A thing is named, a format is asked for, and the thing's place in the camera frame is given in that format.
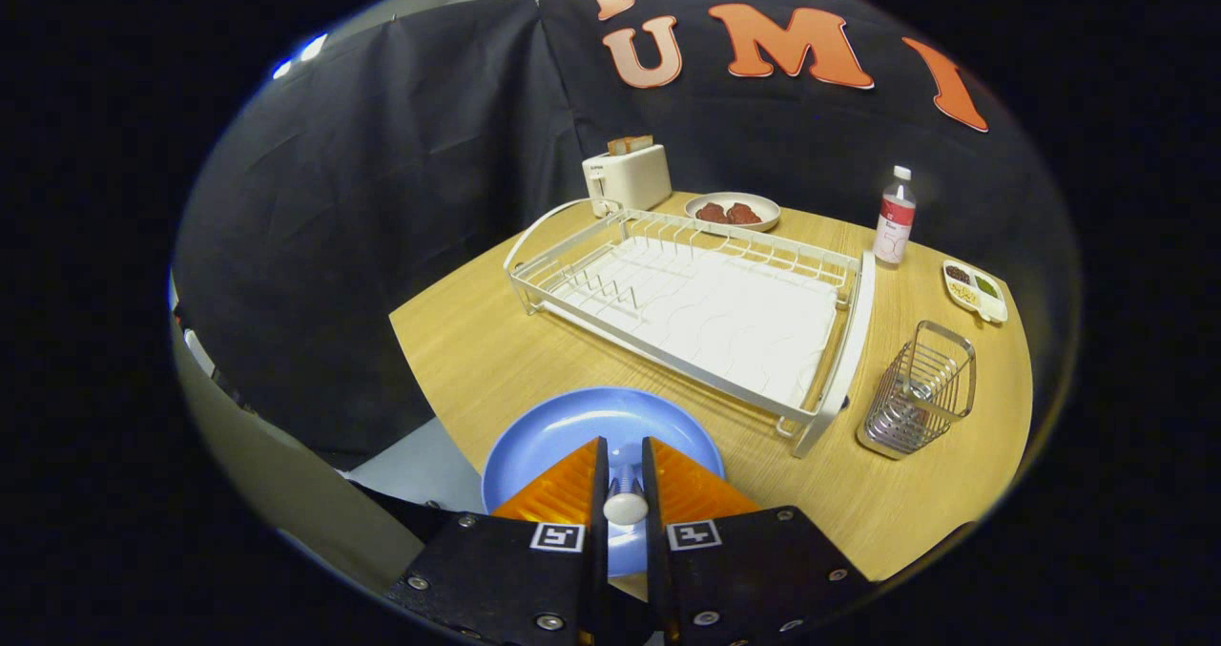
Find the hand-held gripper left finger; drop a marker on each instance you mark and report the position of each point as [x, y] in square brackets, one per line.
[596, 493]

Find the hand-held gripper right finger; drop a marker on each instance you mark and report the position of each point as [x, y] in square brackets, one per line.
[651, 493]

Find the blue plate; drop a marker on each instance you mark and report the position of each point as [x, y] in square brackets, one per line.
[572, 427]

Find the beige plate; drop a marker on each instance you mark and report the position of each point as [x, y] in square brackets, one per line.
[768, 209]

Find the white divided dish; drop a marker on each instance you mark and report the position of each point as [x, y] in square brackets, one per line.
[995, 312]

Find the brown meat piece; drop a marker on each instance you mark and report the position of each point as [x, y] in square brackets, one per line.
[744, 215]
[711, 213]

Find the cream toaster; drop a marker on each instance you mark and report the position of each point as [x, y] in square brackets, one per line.
[634, 178]

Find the toast slice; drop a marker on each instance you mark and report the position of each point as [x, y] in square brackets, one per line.
[643, 143]
[620, 146]

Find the black backdrop cloth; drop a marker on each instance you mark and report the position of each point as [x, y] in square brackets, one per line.
[401, 197]

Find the clear bottle with red label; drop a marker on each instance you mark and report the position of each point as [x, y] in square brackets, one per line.
[894, 226]

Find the pile of yellow beans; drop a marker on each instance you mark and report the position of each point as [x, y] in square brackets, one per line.
[964, 294]

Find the pile of red beans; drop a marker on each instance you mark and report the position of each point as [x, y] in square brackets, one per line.
[958, 273]

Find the pile of green beans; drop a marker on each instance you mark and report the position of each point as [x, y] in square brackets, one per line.
[987, 286]

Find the ceiling light panel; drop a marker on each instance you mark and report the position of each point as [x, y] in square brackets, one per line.
[310, 50]

